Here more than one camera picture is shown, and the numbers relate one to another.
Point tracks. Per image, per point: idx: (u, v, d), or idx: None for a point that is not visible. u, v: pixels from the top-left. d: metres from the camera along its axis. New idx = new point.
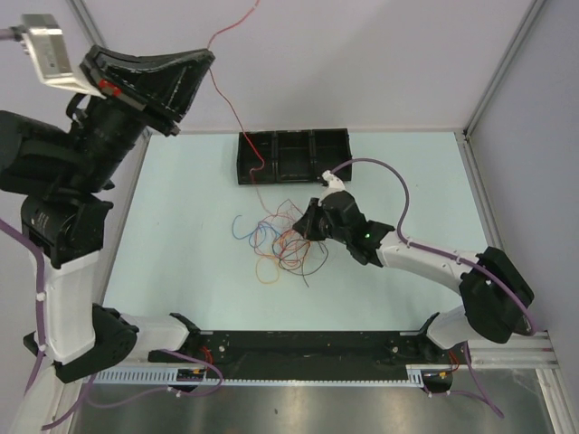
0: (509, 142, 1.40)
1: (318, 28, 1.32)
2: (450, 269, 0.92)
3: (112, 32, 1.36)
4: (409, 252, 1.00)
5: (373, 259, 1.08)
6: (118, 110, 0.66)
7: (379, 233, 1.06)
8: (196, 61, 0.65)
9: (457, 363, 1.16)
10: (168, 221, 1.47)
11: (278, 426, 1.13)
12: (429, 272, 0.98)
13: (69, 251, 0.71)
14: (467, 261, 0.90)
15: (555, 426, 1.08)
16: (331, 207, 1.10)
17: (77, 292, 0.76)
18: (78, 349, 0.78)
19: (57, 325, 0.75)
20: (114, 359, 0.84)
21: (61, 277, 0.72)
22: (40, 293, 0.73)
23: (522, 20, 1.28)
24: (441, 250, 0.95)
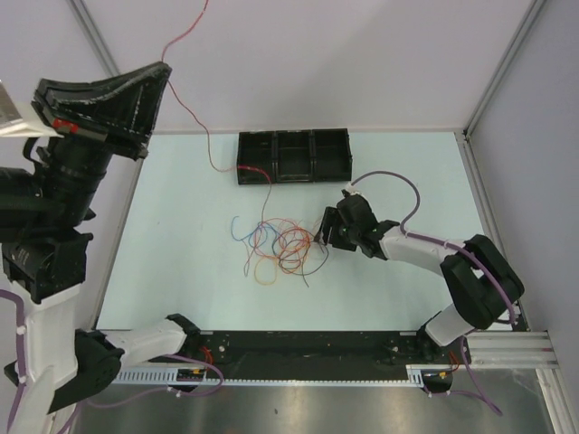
0: (509, 142, 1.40)
1: (317, 27, 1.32)
2: (436, 252, 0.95)
3: (111, 33, 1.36)
4: (405, 243, 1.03)
5: (378, 253, 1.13)
6: (82, 148, 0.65)
7: (384, 228, 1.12)
8: (153, 75, 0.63)
9: (457, 363, 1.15)
10: (169, 221, 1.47)
11: (278, 426, 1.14)
12: (422, 259, 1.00)
13: (50, 284, 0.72)
14: (453, 246, 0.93)
15: (555, 426, 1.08)
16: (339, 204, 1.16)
17: (58, 324, 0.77)
18: (62, 380, 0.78)
19: (38, 357, 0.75)
20: (97, 386, 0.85)
21: (42, 311, 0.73)
22: (21, 325, 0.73)
23: (523, 19, 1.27)
24: (430, 237, 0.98)
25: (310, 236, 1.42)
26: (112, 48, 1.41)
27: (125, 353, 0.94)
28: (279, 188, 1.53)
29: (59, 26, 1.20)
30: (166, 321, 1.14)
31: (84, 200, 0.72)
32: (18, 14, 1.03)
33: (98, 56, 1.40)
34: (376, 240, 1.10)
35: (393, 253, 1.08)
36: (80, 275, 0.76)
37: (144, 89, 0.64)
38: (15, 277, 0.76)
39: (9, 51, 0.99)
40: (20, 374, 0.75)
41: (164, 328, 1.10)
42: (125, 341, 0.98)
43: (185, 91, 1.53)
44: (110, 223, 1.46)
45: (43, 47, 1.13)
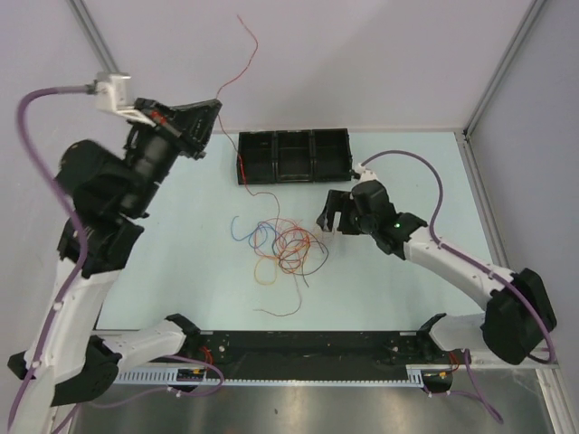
0: (509, 143, 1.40)
1: (318, 27, 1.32)
2: (480, 284, 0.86)
3: (112, 33, 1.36)
4: (439, 254, 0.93)
5: (396, 250, 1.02)
6: (160, 140, 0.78)
7: (408, 224, 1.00)
8: (211, 105, 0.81)
9: (457, 363, 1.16)
10: (170, 221, 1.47)
11: (278, 426, 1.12)
12: (453, 278, 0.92)
13: (99, 263, 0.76)
14: (499, 277, 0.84)
15: (555, 426, 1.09)
16: (358, 194, 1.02)
17: (88, 310, 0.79)
18: (68, 373, 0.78)
19: (61, 339, 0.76)
20: (94, 391, 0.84)
21: (86, 287, 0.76)
22: (59, 302, 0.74)
23: (522, 20, 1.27)
24: (474, 259, 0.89)
25: (310, 237, 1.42)
26: (112, 48, 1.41)
27: (123, 354, 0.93)
28: (279, 188, 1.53)
29: (60, 26, 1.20)
30: (166, 322, 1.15)
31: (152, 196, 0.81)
32: (20, 15, 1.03)
33: (98, 56, 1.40)
34: (398, 236, 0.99)
35: (418, 259, 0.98)
36: (118, 265, 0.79)
37: (203, 113, 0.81)
38: (68, 254, 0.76)
39: (9, 52, 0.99)
40: (33, 359, 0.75)
41: (164, 330, 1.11)
42: (123, 344, 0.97)
43: (186, 92, 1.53)
44: None
45: (45, 47, 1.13)
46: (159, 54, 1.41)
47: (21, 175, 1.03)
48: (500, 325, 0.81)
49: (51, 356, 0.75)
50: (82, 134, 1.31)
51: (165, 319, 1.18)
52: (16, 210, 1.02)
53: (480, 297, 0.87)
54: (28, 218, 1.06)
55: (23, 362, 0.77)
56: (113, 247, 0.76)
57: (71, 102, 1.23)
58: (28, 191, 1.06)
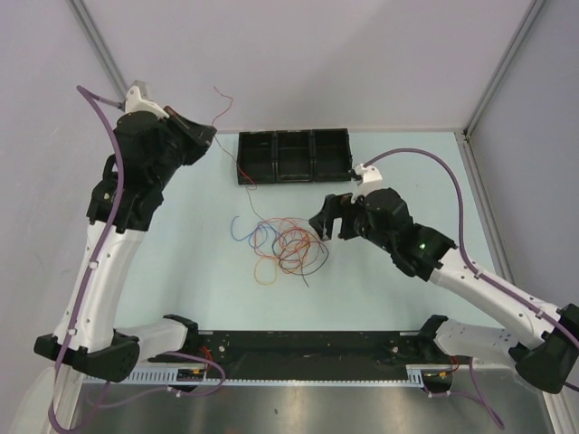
0: (510, 143, 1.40)
1: (318, 27, 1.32)
2: (529, 324, 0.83)
3: (113, 33, 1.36)
4: (475, 283, 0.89)
5: (422, 273, 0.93)
6: (175, 134, 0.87)
7: (432, 244, 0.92)
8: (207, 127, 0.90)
9: (457, 363, 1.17)
10: (170, 221, 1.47)
11: (278, 426, 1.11)
12: (492, 310, 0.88)
13: (132, 219, 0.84)
14: (549, 317, 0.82)
15: (555, 427, 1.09)
16: (379, 211, 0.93)
17: (120, 271, 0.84)
18: (99, 342, 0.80)
19: (97, 300, 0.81)
20: (121, 372, 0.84)
21: (120, 241, 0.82)
22: (94, 260, 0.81)
23: (523, 19, 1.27)
24: (520, 297, 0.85)
25: (310, 236, 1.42)
26: (113, 48, 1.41)
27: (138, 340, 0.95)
28: (279, 188, 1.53)
29: (61, 26, 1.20)
30: (164, 319, 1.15)
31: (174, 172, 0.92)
32: (21, 16, 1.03)
33: (99, 56, 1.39)
34: (424, 259, 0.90)
35: (447, 284, 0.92)
36: (144, 228, 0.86)
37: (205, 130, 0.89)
38: (98, 217, 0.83)
39: (9, 51, 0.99)
40: (70, 327, 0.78)
41: (168, 324, 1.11)
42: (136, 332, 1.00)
43: (186, 91, 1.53)
44: None
45: (46, 48, 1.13)
46: (160, 54, 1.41)
47: (22, 175, 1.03)
48: (545, 363, 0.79)
49: (86, 321, 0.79)
50: (83, 135, 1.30)
51: (162, 318, 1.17)
52: (18, 209, 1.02)
53: (526, 336, 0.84)
54: (29, 217, 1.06)
55: (54, 338, 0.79)
56: (143, 202, 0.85)
57: (71, 102, 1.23)
58: (30, 190, 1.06)
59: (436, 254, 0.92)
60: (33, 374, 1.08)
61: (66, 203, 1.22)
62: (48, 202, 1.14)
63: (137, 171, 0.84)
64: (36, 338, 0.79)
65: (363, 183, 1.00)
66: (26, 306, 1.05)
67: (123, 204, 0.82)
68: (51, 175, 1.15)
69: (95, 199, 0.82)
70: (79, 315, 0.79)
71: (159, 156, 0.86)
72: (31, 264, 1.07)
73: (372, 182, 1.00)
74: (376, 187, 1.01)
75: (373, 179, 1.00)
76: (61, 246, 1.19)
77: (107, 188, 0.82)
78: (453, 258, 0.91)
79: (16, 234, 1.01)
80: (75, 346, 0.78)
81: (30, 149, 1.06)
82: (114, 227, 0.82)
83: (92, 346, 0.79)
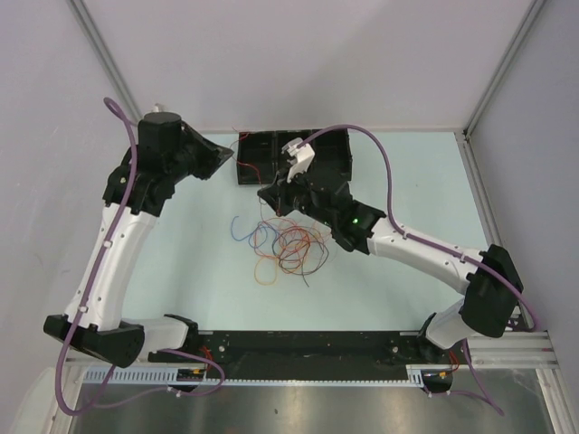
0: (509, 143, 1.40)
1: (319, 28, 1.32)
2: (455, 268, 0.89)
3: (113, 34, 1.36)
4: (404, 243, 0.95)
5: (359, 247, 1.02)
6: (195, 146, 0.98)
7: (367, 219, 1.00)
8: (223, 150, 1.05)
9: (457, 363, 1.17)
10: (175, 220, 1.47)
11: (277, 426, 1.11)
12: (423, 264, 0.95)
13: (146, 203, 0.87)
14: (471, 259, 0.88)
15: (555, 426, 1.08)
16: (323, 190, 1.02)
17: (131, 256, 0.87)
18: (109, 321, 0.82)
19: (109, 279, 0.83)
20: (126, 356, 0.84)
21: (134, 223, 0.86)
22: (109, 240, 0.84)
23: (522, 20, 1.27)
24: (441, 246, 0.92)
25: (310, 236, 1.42)
26: (113, 48, 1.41)
27: (142, 326, 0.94)
28: None
29: (61, 27, 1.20)
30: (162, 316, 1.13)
31: (184, 174, 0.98)
32: (20, 16, 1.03)
33: (99, 57, 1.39)
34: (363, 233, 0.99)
35: (381, 251, 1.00)
36: (156, 213, 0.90)
37: (221, 155, 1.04)
38: (113, 201, 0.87)
39: (9, 52, 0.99)
40: (80, 305, 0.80)
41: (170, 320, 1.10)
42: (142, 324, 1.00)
43: (187, 92, 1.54)
44: None
45: (46, 48, 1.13)
46: (160, 54, 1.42)
47: (22, 176, 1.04)
48: (480, 306, 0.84)
49: (98, 299, 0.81)
50: (83, 135, 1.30)
51: (166, 316, 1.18)
52: (17, 210, 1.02)
53: (457, 282, 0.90)
54: (29, 217, 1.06)
55: (64, 316, 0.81)
56: (157, 188, 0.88)
57: (70, 103, 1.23)
58: (30, 192, 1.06)
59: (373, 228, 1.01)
60: (33, 374, 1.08)
61: (67, 204, 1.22)
62: (49, 202, 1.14)
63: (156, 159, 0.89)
64: (46, 320, 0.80)
65: (297, 164, 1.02)
66: (26, 306, 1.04)
67: (137, 187, 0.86)
68: (52, 176, 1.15)
69: (111, 183, 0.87)
70: (90, 294, 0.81)
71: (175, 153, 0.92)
72: (32, 264, 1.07)
73: (307, 159, 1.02)
74: (311, 162, 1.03)
75: (305, 155, 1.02)
76: (61, 245, 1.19)
77: (126, 174, 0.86)
78: (384, 224, 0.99)
79: (16, 235, 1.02)
80: (85, 324, 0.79)
81: (29, 151, 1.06)
82: (129, 209, 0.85)
83: (101, 325, 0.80)
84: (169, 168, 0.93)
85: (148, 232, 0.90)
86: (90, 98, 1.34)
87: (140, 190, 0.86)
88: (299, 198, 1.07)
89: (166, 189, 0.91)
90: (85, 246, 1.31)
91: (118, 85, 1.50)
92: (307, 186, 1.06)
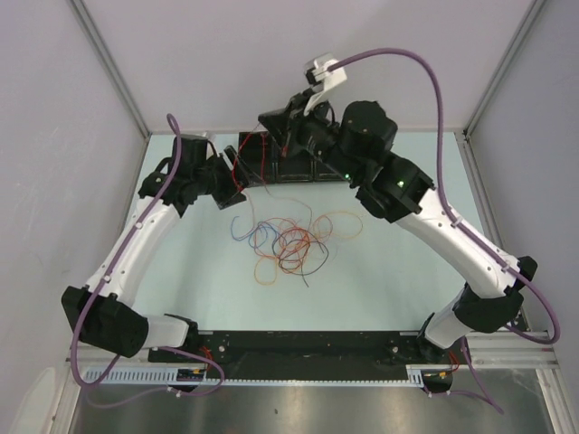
0: (510, 142, 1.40)
1: (318, 27, 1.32)
2: (496, 278, 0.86)
3: (114, 35, 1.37)
4: (451, 231, 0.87)
5: (390, 212, 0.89)
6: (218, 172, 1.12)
7: (412, 182, 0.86)
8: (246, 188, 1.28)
9: (457, 363, 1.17)
10: (185, 224, 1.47)
11: (277, 426, 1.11)
12: (460, 261, 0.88)
13: (176, 200, 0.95)
14: (513, 271, 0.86)
15: (555, 427, 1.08)
16: (365, 132, 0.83)
17: (156, 240, 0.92)
18: (127, 296, 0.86)
19: (134, 256, 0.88)
20: (132, 341, 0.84)
21: (164, 213, 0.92)
22: (140, 221, 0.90)
23: (522, 19, 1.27)
24: (488, 249, 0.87)
25: (310, 236, 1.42)
26: (113, 48, 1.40)
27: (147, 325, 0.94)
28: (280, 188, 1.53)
29: (62, 27, 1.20)
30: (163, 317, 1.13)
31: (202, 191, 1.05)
32: (19, 16, 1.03)
33: (99, 57, 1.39)
34: (403, 200, 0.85)
35: (411, 227, 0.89)
36: (180, 212, 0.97)
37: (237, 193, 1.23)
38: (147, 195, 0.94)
39: (7, 51, 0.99)
40: (105, 273, 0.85)
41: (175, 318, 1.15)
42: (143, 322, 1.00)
43: (187, 93, 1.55)
44: (111, 222, 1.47)
45: (46, 49, 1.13)
46: (160, 55, 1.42)
47: (23, 176, 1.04)
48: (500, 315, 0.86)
49: (121, 271, 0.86)
50: (83, 135, 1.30)
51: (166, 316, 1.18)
52: (17, 210, 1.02)
53: (488, 287, 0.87)
54: (29, 218, 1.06)
55: (85, 287, 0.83)
56: (185, 190, 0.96)
57: (70, 103, 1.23)
58: (30, 192, 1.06)
59: (412, 193, 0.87)
60: (34, 373, 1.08)
61: (67, 204, 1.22)
62: (49, 202, 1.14)
63: (185, 168, 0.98)
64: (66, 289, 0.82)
65: (322, 89, 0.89)
66: (27, 306, 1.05)
67: (172, 184, 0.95)
68: (52, 175, 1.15)
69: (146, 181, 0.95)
70: (116, 266, 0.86)
71: (201, 166, 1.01)
72: (33, 264, 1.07)
73: (333, 79, 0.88)
74: (339, 81, 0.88)
75: (337, 78, 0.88)
76: (62, 246, 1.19)
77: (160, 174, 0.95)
78: (432, 202, 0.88)
79: (16, 236, 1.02)
80: (106, 294, 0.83)
81: (29, 150, 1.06)
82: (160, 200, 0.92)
83: (121, 294, 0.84)
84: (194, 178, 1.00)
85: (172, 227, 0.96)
86: (90, 98, 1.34)
87: (173, 189, 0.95)
88: (317, 140, 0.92)
89: (192, 192, 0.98)
90: (86, 246, 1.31)
91: (118, 85, 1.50)
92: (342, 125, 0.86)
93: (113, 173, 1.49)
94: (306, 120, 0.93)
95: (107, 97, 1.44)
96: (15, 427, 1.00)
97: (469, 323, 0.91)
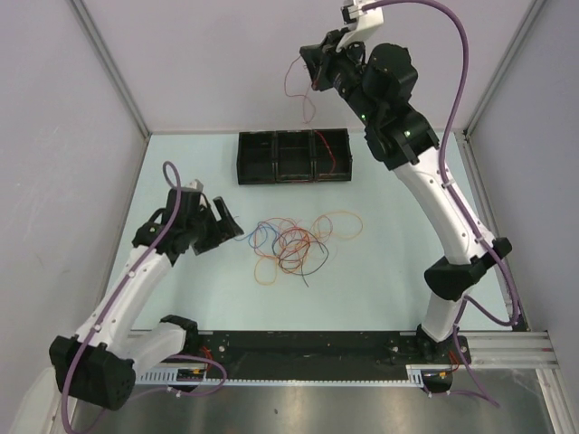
0: (509, 142, 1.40)
1: (318, 27, 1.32)
2: (466, 244, 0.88)
3: (114, 35, 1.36)
4: (440, 192, 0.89)
5: (388, 158, 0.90)
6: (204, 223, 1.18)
7: (418, 134, 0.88)
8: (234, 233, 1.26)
9: (457, 363, 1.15)
10: None
11: (278, 426, 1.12)
12: (439, 220, 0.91)
13: (169, 249, 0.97)
14: (485, 245, 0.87)
15: (555, 426, 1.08)
16: (385, 71, 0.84)
17: (148, 288, 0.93)
18: (117, 344, 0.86)
19: (126, 305, 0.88)
20: (120, 392, 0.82)
21: (157, 260, 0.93)
22: (133, 269, 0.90)
23: (523, 19, 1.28)
24: (469, 217, 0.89)
25: (310, 236, 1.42)
26: (113, 47, 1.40)
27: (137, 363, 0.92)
28: (280, 188, 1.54)
29: (62, 27, 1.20)
30: (161, 324, 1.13)
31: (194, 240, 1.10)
32: (20, 16, 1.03)
33: (100, 56, 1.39)
34: (403, 147, 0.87)
35: (403, 177, 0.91)
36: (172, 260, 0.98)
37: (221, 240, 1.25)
38: (140, 242, 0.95)
39: (7, 51, 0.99)
40: (96, 323, 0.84)
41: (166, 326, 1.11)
42: (132, 350, 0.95)
43: (187, 93, 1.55)
44: (111, 221, 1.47)
45: (47, 49, 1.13)
46: (160, 55, 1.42)
47: (23, 176, 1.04)
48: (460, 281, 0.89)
49: (112, 320, 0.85)
50: (83, 134, 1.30)
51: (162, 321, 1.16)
52: (18, 209, 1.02)
53: (458, 253, 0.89)
54: (30, 218, 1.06)
55: (75, 336, 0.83)
56: (178, 239, 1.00)
57: (69, 103, 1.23)
58: (30, 191, 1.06)
59: (416, 146, 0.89)
60: (33, 373, 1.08)
61: (67, 203, 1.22)
62: (50, 202, 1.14)
63: (178, 220, 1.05)
64: (57, 338, 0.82)
65: (356, 31, 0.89)
66: (27, 306, 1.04)
67: (166, 234, 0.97)
68: (52, 175, 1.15)
69: (139, 231, 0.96)
70: (107, 315, 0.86)
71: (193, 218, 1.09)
72: (33, 264, 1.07)
73: (367, 21, 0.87)
74: (374, 23, 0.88)
75: (372, 21, 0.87)
76: (61, 245, 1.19)
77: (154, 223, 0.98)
78: (432, 158, 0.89)
79: (17, 235, 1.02)
80: (95, 343, 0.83)
81: (29, 150, 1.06)
82: (155, 249, 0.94)
83: (111, 345, 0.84)
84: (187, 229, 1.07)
85: (163, 275, 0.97)
86: (90, 97, 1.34)
87: (166, 239, 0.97)
88: (342, 78, 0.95)
89: (185, 241, 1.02)
90: (86, 245, 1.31)
91: (119, 84, 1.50)
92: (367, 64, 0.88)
93: (113, 172, 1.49)
94: (337, 58, 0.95)
95: (108, 97, 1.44)
96: (14, 427, 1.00)
97: (438, 287, 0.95)
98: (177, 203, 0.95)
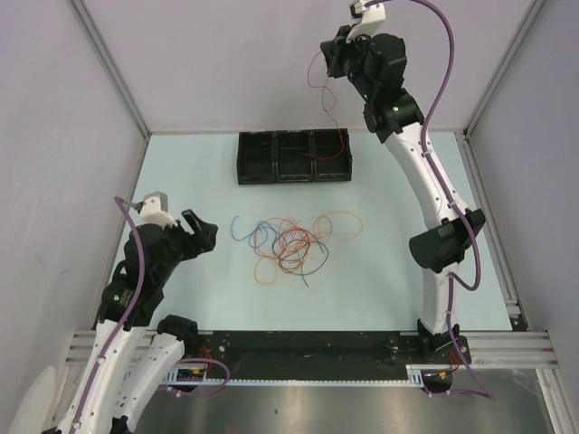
0: (510, 141, 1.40)
1: (318, 26, 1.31)
2: (440, 208, 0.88)
3: (113, 33, 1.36)
4: (417, 161, 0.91)
5: (379, 129, 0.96)
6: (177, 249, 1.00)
7: (406, 110, 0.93)
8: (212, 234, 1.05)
9: (457, 363, 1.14)
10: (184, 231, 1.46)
11: (278, 425, 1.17)
12: (417, 189, 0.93)
13: (137, 318, 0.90)
14: (457, 210, 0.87)
15: (555, 426, 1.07)
16: (379, 53, 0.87)
17: (124, 366, 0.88)
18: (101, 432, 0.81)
19: (102, 391, 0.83)
20: None
21: (127, 337, 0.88)
22: (102, 355, 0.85)
23: (525, 16, 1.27)
24: (443, 182, 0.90)
25: (310, 236, 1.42)
26: (113, 46, 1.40)
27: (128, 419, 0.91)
28: (280, 188, 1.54)
29: (62, 26, 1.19)
30: (158, 335, 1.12)
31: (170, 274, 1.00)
32: (18, 14, 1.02)
33: (99, 56, 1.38)
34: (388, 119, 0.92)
35: (390, 147, 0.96)
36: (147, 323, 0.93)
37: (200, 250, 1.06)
38: (107, 316, 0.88)
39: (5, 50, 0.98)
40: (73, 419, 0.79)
41: (159, 344, 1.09)
42: (125, 393, 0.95)
43: (187, 92, 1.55)
44: (112, 221, 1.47)
45: (46, 47, 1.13)
46: (160, 54, 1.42)
47: (22, 175, 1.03)
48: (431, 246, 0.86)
49: (90, 413, 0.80)
50: (82, 133, 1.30)
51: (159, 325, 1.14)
52: (18, 208, 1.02)
53: (431, 218, 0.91)
54: (29, 218, 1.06)
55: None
56: (147, 304, 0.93)
57: (69, 103, 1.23)
58: (30, 191, 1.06)
59: (403, 120, 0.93)
60: (33, 373, 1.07)
61: (66, 202, 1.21)
62: (50, 202, 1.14)
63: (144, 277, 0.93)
64: None
65: (360, 23, 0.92)
66: (26, 305, 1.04)
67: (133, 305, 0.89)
68: (52, 174, 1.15)
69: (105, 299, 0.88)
70: (83, 408, 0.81)
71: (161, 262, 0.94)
72: (32, 263, 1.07)
73: (370, 16, 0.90)
74: (377, 19, 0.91)
75: (374, 15, 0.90)
76: (61, 243, 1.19)
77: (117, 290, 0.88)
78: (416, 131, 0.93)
79: (18, 234, 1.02)
80: None
81: (29, 149, 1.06)
82: (122, 326, 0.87)
83: None
84: (157, 278, 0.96)
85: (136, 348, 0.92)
86: (89, 96, 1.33)
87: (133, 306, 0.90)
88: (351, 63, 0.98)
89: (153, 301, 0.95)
90: (85, 245, 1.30)
91: (118, 83, 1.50)
92: (365, 49, 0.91)
93: (113, 172, 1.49)
94: (346, 49, 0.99)
95: (107, 96, 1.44)
96: (14, 427, 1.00)
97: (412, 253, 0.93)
98: (139, 282, 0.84)
